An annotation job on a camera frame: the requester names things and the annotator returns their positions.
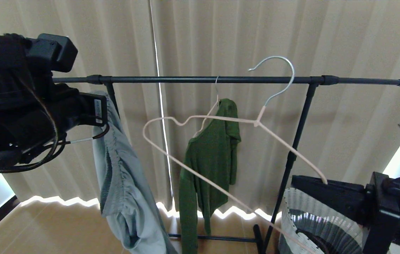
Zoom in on white laundry basket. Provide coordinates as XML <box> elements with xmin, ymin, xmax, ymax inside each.
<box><xmin>278</xmin><ymin>188</ymin><xmax>366</xmax><ymax>254</ymax></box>

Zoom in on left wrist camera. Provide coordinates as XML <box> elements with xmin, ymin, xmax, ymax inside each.
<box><xmin>26</xmin><ymin>34</ymin><xmax>79</xmax><ymax>73</ymax></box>

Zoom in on green long-sleeved shirt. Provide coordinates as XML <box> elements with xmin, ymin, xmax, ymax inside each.
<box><xmin>179</xmin><ymin>98</ymin><xmax>242</xmax><ymax>254</ymax></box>

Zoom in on pink clothes hanger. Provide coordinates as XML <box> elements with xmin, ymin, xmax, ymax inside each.
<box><xmin>193</xmin><ymin>76</ymin><xmax>222</xmax><ymax>138</ymax></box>
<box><xmin>143</xmin><ymin>56</ymin><xmax>328</xmax><ymax>254</ymax></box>

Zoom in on black clothes rack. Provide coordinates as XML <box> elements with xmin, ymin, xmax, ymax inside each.
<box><xmin>53</xmin><ymin>75</ymin><xmax>400</xmax><ymax>254</ymax></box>

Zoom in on pale grey shorts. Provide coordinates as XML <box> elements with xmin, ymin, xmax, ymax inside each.
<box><xmin>92</xmin><ymin>91</ymin><xmax>177</xmax><ymax>254</ymax></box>

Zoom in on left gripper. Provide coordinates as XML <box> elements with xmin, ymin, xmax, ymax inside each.
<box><xmin>0</xmin><ymin>90</ymin><xmax>109</xmax><ymax>174</ymax></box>

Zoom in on beige curtain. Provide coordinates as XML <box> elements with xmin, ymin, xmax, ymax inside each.
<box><xmin>0</xmin><ymin>0</ymin><xmax>400</xmax><ymax>221</ymax></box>

